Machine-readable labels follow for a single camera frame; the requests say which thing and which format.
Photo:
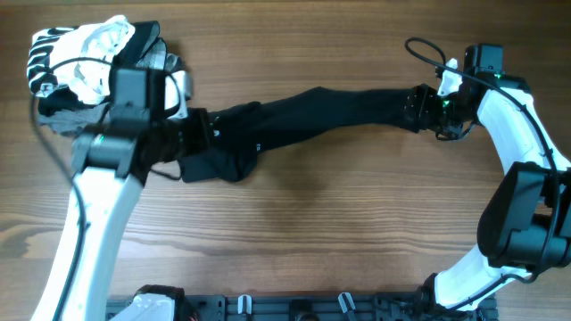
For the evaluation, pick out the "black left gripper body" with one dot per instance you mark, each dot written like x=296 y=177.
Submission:
x=187 y=135

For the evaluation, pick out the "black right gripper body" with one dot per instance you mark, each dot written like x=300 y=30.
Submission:
x=429 y=107

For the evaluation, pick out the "black t-shirt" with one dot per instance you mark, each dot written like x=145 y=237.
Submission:
x=247 y=130

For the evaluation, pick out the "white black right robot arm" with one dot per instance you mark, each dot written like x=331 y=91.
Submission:
x=525 y=228

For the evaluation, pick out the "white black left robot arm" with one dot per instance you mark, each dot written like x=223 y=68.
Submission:
x=149 y=124

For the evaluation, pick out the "white lace garment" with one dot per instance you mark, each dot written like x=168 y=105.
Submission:
x=82 y=58

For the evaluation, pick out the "grey folded garment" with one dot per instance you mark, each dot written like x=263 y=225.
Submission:
x=65 y=115

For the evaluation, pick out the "black folded garment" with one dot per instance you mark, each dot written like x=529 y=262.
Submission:
x=147 y=30

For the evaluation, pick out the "black white striped garment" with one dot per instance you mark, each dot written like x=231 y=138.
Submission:
x=47 y=50

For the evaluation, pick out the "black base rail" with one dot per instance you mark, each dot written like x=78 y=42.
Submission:
x=382 y=306

